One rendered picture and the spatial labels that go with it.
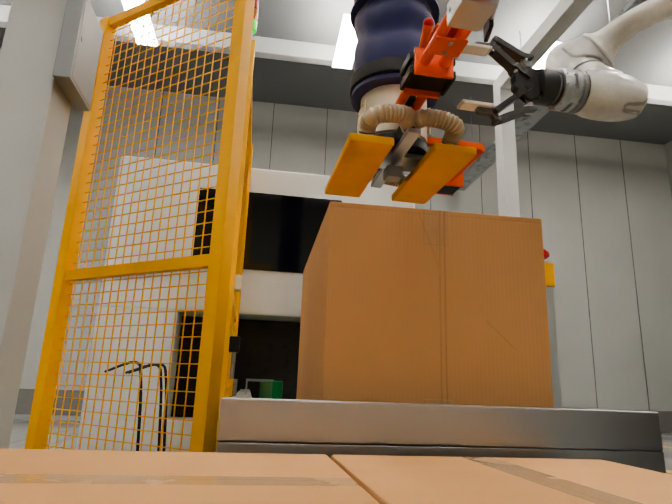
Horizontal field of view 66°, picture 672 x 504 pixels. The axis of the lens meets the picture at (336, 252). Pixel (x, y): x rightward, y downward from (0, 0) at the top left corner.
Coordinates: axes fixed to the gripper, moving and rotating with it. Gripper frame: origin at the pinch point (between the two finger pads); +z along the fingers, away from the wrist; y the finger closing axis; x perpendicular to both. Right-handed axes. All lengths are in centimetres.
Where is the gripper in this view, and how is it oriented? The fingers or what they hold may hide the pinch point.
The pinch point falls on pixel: (464, 75)
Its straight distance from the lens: 118.0
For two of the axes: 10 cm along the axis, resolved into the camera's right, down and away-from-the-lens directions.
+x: -1.8, 2.4, 9.5
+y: -0.4, 9.7, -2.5
